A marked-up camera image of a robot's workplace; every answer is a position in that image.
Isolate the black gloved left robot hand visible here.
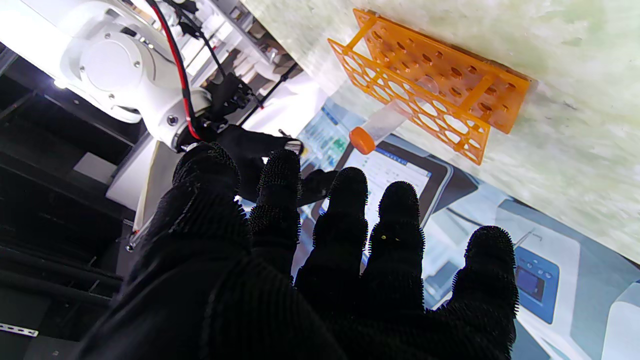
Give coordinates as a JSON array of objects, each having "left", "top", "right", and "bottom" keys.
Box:
[{"left": 75, "top": 142, "right": 521, "bottom": 360}]

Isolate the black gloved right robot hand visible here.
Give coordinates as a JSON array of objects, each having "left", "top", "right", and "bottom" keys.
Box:
[{"left": 217, "top": 125, "right": 341, "bottom": 206}]

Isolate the orange round tube cap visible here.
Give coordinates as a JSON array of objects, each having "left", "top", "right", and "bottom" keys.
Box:
[{"left": 349, "top": 126, "right": 377, "bottom": 156}]

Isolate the clear plastic test tube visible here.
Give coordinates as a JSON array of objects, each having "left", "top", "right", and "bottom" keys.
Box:
[{"left": 361, "top": 75, "right": 441, "bottom": 146}]

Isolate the orange test tube rack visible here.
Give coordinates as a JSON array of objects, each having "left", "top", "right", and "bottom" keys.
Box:
[{"left": 327, "top": 7, "right": 532, "bottom": 166}]

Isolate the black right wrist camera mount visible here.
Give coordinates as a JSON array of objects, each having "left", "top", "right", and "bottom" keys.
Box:
[{"left": 202, "top": 72, "right": 256, "bottom": 128}]

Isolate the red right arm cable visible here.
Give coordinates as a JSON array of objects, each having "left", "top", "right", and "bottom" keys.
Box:
[{"left": 147, "top": 0, "right": 202, "bottom": 141}]

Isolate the black braided camera cable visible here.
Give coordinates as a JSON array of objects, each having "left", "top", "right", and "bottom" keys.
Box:
[{"left": 170, "top": 0, "right": 227, "bottom": 78}]

